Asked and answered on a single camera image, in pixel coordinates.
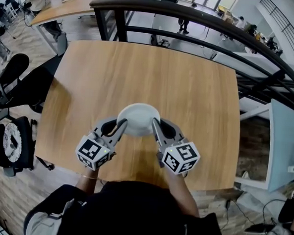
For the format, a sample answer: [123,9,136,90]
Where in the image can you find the wooden table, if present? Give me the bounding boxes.
[32,36,246,194]

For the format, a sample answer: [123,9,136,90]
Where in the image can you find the person's right forearm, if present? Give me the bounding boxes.
[161,169,204,218]

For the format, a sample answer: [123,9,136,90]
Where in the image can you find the person's left forearm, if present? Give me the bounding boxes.
[74,165,100,194]

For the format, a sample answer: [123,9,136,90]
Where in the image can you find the black curved railing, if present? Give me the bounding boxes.
[83,0,294,117]

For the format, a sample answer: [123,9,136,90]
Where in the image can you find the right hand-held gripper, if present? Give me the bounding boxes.
[148,117,203,178]

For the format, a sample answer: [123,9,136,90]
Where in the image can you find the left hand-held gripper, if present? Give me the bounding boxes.
[74,114,129,174]

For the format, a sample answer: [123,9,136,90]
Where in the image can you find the long wooden desk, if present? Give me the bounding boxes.
[30,0,106,31]

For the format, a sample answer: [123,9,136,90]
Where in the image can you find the black cable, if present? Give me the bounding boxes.
[224,195,288,229]

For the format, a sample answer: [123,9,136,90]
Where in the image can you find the chair with patterned cushion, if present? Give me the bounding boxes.
[0,115,59,180]

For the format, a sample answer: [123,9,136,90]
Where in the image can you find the light blue panel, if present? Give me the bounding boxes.
[265,98,294,195]

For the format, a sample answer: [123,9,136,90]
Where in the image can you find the white bowl container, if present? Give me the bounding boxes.
[116,101,162,139]

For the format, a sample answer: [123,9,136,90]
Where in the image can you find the black office chair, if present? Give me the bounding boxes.
[0,52,58,115]

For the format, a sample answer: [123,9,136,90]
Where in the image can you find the person's black clothing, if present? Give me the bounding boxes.
[22,174,231,235]

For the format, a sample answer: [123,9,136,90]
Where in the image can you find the black phone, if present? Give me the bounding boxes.
[9,133,19,149]

